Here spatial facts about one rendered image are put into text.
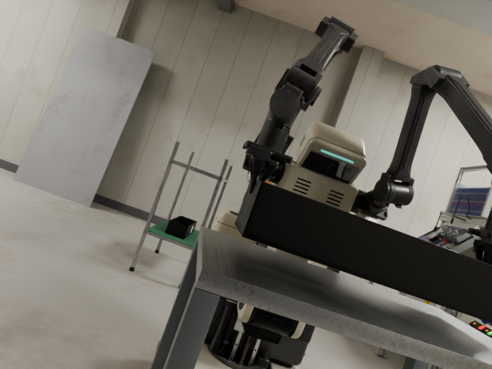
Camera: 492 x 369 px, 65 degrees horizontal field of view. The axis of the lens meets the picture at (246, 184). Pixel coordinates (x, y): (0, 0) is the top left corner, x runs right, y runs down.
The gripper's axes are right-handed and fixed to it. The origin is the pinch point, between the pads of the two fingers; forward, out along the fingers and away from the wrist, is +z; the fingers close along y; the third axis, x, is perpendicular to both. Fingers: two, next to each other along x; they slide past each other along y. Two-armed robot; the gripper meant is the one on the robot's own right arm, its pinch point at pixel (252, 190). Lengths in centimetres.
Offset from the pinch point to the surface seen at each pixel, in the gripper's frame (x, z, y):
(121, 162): 501, 20, -125
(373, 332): -25.0, 14.3, 21.4
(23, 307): 121, 92, -70
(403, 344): -25.1, 14.6, 26.8
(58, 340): 101, 92, -45
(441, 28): 335, -255, 187
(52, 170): 460, 60, -197
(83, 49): 487, -110, -225
